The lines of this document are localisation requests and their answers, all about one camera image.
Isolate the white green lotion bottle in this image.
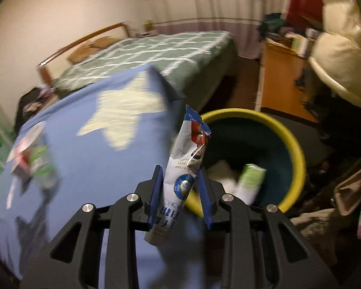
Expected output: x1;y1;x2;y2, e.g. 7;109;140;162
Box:
235;164;267;205

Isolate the white blue milk pouch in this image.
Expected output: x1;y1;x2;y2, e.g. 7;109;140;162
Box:
145;106;211;247

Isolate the yellow-rimmed blue trash bin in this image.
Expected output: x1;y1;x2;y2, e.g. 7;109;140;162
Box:
201;108;306;213

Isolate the white crumpled paper in bin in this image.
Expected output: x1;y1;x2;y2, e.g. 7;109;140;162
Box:
206;160;241;196

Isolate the green label plastic container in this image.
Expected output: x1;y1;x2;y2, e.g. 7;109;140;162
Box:
29;145;59;190

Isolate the pink strawberry milk carton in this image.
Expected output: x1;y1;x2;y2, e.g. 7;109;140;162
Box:
8;121;47;183

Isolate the blue star-print tablecloth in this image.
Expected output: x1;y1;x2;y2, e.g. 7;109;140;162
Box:
0;65;184;279

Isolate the wooden desk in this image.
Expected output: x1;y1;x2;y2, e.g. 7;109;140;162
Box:
255;39;318;125

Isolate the dark clothes pile on cabinet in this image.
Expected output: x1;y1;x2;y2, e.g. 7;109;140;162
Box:
14;85;59;135

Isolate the bed with green quilt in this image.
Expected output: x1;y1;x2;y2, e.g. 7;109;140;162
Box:
52;31;237;111

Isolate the wooden headboard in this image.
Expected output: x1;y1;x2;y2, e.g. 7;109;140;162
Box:
36;22;132;85

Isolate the cream puffer jacket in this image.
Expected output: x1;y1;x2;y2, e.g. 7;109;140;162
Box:
309;0;361;108

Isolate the brown pillow left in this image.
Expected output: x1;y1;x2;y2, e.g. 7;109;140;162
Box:
68;43;100;65

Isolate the brown pillow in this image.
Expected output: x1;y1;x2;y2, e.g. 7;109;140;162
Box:
91;36;121;49
68;43;100;65

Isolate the clutter pile on desk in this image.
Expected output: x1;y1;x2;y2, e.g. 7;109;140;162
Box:
258;13;321;59

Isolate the brown pillow right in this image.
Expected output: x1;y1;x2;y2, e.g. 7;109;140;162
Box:
91;36;121;49

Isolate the red quilted jacket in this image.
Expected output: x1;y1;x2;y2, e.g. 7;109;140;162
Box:
286;0;323;31

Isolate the white pink curtain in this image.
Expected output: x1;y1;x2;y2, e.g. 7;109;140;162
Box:
139;0;290;59

